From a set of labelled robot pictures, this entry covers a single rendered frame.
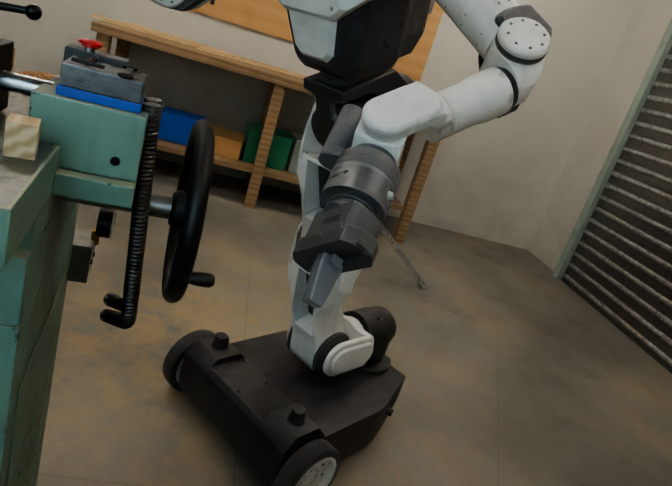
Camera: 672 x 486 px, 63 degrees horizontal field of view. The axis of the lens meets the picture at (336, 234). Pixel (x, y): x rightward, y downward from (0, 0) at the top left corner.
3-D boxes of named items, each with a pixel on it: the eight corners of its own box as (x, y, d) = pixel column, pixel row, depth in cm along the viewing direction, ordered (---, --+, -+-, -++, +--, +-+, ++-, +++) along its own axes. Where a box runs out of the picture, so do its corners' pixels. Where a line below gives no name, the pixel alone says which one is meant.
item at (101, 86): (140, 114, 70) (148, 71, 69) (46, 91, 67) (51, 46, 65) (145, 97, 82) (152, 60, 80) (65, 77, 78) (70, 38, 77)
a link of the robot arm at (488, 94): (444, 156, 82) (540, 112, 88) (465, 111, 73) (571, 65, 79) (405, 106, 85) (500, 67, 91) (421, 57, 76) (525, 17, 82)
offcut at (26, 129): (34, 161, 61) (39, 126, 60) (2, 155, 59) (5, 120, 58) (37, 151, 64) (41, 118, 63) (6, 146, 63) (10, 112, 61)
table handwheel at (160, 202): (231, 150, 69) (217, 107, 95) (58, 111, 62) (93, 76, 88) (185, 342, 79) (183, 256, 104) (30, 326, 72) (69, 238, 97)
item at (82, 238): (88, 283, 109) (94, 247, 107) (19, 274, 105) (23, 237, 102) (93, 265, 117) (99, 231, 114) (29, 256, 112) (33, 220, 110)
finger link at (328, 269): (301, 296, 61) (321, 251, 64) (321, 311, 63) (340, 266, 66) (310, 295, 60) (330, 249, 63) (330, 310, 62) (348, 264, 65)
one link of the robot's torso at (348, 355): (324, 335, 184) (336, 301, 180) (367, 369, 173) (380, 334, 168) (279, 347, 169) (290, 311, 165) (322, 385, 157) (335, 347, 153)
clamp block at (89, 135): (135, 184, 72) (147, 118, 70) (21, 162, 68) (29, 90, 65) (142, 155, 85) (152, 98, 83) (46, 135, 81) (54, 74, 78)
